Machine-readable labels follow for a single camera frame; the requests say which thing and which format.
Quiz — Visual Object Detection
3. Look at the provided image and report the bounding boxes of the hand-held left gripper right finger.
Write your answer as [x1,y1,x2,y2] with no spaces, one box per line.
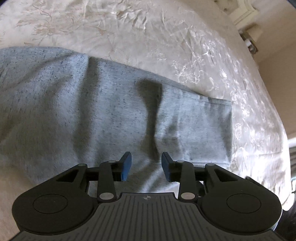
[161,152,241,202]

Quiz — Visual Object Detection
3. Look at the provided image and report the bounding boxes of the grey knit pants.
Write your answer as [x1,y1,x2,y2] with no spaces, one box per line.
[0,46,233,194]

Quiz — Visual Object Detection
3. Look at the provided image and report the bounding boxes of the cream nightstand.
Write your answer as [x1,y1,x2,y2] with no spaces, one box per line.
[230,0,258,26]

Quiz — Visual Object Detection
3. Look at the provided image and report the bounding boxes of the white embroidered bedspread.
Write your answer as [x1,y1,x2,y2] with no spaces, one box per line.
[0,0,293,234]

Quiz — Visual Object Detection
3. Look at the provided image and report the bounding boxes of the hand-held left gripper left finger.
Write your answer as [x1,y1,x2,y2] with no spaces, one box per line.
[54,152,132,202]

